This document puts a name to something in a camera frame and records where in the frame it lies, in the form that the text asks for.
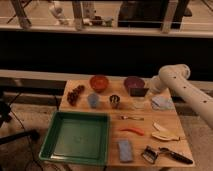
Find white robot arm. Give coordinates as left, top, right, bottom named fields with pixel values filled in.
left=148, top=64, right=213, bottom=129

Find white paper cup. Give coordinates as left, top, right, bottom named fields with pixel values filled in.
left=132, top=97, right=145, bottom=109

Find small metal cup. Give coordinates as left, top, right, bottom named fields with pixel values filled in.
left=109, top=94, right=120, bottom=109

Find blue plastic cup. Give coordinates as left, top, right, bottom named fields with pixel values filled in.
left=87, top=93, right=100, bottom=108

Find purple bowl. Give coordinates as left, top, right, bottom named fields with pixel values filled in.
left=124, top=76, right=145, bottom=91

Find blue folded cloth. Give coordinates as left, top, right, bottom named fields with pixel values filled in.
left=151, top=96, right=174, bottom=110

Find orange bowl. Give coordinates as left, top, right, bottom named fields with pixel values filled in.
left=89, top=75, right=109, bottom=93

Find blue sponge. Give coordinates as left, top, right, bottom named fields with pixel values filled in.
left=118, top=140, right=133, bottom=163

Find bunch of red grapes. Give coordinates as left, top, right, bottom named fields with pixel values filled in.
left=67, top=85, right=85, bottom=106

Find black binder clip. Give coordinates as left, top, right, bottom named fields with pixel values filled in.
left=141, top=146, right=158, bottom=164

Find green plastic tray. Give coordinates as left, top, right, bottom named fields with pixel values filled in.
left=39, top=111, right=110, bottom=166

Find black tripod stand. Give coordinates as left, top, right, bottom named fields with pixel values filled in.
left=0, top=95, right=40, bottom=145

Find black handled peeler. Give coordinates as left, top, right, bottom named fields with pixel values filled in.
left=159, top=147, right=193, bottom=164

